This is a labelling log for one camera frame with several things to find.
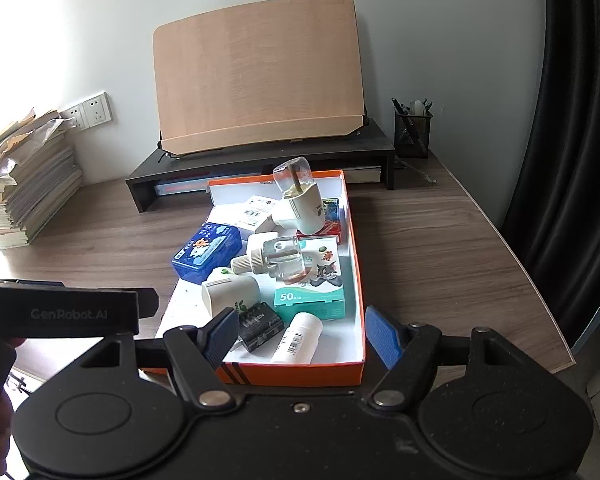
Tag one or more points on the black curtain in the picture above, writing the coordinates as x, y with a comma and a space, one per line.
580, 135

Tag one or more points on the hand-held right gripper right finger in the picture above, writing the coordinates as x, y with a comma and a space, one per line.
382, 334

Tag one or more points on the white plug-in heater with bottle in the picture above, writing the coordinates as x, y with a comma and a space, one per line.
302, 205

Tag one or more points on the small white carton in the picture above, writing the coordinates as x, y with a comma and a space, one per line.
257, 210

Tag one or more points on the black mesh pen holder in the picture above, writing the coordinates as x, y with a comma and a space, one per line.
414, 132

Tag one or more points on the stack of books and papers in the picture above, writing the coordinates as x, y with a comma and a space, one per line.
25, 185

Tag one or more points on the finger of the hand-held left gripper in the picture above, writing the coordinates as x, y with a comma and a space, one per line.
25, 282
148, 302

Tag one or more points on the clear liquid refill bottle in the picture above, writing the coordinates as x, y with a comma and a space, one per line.
275, 260

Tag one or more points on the black monitor riser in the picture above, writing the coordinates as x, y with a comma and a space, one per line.
380, 140

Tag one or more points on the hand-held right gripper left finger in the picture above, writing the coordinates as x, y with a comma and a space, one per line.
222, 334

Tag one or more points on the white wall socket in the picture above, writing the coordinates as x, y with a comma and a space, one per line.
74, 116
97, 109

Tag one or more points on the wooden book stand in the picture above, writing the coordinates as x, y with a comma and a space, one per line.
260, 70

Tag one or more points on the white and teal bandage box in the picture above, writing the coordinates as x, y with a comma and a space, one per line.
320, 285

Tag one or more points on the black charger plug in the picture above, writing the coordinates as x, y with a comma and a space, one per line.
260, 327

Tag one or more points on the white plug-in heater green button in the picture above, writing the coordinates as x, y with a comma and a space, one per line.
230, 292

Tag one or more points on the dark book under riser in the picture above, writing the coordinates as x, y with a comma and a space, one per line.
366, 174

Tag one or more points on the white charger plug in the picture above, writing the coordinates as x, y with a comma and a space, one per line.
259, 242

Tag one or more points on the red playing card box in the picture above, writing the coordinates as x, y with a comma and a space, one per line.
332, 217

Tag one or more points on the orange and white cardboard box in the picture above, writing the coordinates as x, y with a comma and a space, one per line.
340, 280

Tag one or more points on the white pill bottle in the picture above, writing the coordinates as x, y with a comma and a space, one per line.
297, 337

